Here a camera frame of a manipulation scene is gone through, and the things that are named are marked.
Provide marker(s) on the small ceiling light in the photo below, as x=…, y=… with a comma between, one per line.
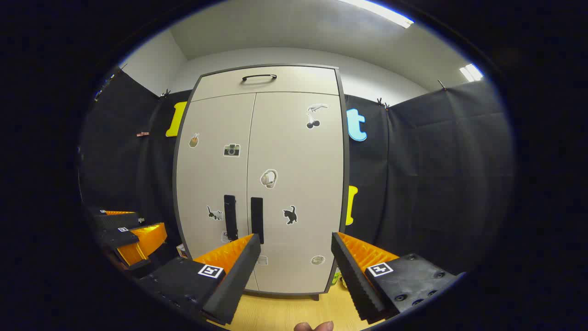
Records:
x=472, y=72

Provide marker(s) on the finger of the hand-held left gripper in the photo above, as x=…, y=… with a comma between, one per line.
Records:
x=138, y=243
x=119, y=220

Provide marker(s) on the beige double-door shoe cabinet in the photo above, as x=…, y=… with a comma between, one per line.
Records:
x=303, y=80

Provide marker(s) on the beige camera-sticker cabinet door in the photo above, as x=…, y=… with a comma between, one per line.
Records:
x=206, y=174

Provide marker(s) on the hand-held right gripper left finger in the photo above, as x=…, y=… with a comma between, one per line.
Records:
x=239, y=276

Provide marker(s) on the black backdrop cloth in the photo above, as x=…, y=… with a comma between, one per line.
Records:
x=436, y=174

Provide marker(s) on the beige cherry-sticker cabinet door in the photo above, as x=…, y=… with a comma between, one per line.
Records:
x=298, y=184

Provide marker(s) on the green can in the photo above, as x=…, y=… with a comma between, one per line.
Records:
x=336, y=278

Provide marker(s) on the long ceiling light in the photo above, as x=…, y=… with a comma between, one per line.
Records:
x=381, y=13

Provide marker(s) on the small printed box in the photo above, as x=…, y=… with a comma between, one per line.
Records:
x=182, y=250

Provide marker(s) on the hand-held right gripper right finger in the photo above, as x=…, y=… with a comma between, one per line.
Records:
x=351, y=276

